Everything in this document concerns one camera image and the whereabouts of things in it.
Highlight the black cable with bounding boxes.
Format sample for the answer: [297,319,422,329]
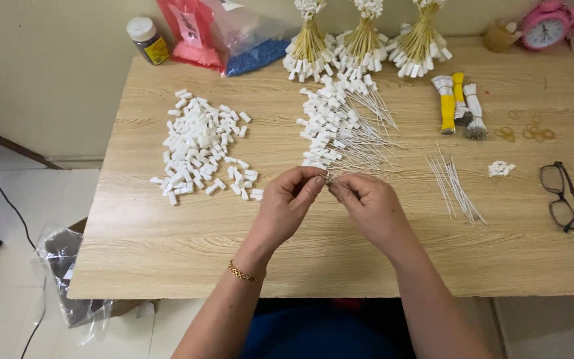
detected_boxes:
[0,155,48,359]

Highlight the black-framed eyeglasses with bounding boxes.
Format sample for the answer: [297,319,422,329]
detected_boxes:
[539,161,574,234]

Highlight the short yellow wire bundle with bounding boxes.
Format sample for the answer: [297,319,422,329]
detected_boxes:
[451,71,474,126]

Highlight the pile of wired white connectors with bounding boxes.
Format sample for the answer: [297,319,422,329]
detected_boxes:
[295,72,408,181]

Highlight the pile of white plastic connectors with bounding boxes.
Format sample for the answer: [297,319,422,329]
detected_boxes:
[149,89,266,206]

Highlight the small heap of white bits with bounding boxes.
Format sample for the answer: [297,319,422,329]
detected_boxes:
[487,160,516,178]

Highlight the long yellow wire bundle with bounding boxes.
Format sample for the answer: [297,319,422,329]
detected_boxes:
[431,75,457,136]

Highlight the white wire bundle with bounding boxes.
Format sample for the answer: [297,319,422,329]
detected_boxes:
[462,82,489,141]

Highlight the yellow-wired connector bundle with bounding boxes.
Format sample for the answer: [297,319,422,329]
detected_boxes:
[335,0,392,79]
[282,0,340,83]
[388,0,453,79]

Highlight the person's blue clothing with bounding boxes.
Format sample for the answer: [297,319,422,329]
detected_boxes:
[239,298,418,359]

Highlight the dark jar with white lid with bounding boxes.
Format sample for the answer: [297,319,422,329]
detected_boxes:
[126,16,172,66]

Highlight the red bag of pink pellets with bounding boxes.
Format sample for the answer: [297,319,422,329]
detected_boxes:
[156,0,228,71]

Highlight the pink alarm clock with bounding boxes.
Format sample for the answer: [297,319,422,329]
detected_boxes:
[520,0,574,52]

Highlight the cardboard box with plastic bag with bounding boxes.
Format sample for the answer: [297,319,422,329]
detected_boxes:
[32,216,159,346]

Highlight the scattered tan rubber bands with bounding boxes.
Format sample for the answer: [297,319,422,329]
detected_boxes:
[495,110,557,144]

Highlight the person's left hand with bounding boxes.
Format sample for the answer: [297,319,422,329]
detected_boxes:
[246,166,328,264]

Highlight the person's right hand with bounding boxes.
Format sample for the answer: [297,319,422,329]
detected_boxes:
[328,172,420,261]

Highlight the clear bag of blue pellets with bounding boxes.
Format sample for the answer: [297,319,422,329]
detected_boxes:
[206,0,294,78]

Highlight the loose bunch of white wires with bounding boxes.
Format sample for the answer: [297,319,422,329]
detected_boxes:
[425,142,488,227]

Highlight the gold chain bracelet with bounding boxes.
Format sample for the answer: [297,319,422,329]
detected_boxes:
[227,259,267,283]

